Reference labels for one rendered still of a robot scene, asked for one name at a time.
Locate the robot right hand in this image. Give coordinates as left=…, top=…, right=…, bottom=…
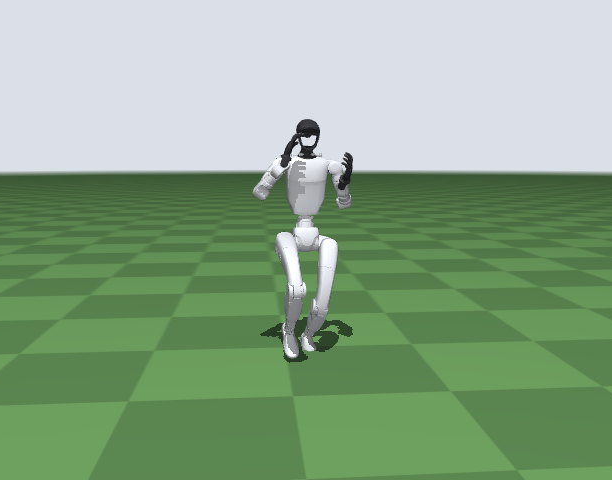
left=280, top=132, right=305, bottom=168

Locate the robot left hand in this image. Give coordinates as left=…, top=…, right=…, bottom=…
left=338, top=152, right=353, bottom=190

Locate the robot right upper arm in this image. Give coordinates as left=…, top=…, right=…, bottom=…
left=253, top=158, right=286, bottom=201

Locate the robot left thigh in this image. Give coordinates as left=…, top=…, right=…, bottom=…
left=310, top=235, right=338, bottom=316

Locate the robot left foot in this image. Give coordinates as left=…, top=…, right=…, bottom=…
left=300, top=333, right=317, bottom=351

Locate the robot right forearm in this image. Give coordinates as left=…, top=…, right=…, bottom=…
left=252, top=159, right=290, bottom=193

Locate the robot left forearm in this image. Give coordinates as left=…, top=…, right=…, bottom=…
left=336, top=178, right=352, bottom=206

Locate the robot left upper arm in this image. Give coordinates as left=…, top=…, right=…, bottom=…
left=326, top=159, right=351, bottom=209

